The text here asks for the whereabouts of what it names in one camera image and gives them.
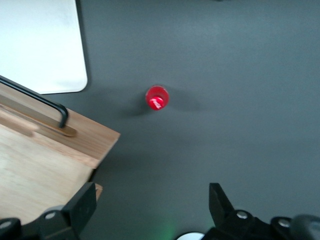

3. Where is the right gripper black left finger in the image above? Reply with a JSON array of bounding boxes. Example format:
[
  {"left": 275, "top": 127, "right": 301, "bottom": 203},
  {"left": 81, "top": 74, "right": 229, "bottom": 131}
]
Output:
[{"left": 37, "top": 181, "right": 97, "bottom": 240}]

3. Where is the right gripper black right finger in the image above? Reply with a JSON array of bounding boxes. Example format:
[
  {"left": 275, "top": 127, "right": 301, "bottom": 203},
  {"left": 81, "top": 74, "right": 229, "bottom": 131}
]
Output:
[{"left": 203, "top": 182, "right": 272, "bottom": 240}]

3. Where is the black metal drawer handle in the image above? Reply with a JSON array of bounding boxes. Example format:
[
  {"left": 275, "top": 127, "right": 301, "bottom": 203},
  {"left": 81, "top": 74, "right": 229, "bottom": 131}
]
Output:
[{"left": 0, "top": 74, "right": 69, "bottom": 129}]

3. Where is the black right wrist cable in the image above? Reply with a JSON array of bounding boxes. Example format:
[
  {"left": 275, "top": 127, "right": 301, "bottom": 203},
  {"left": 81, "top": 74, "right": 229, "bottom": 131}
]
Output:
[{"left": 291, "top": 213, "right": 320, "bottom": 240}]

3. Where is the red cola bottle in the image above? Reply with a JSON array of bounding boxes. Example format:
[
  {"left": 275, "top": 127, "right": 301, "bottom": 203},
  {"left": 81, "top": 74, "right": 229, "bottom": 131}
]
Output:
[{"left": 145, "top": 84, "right": 170, "bottom": 112}]

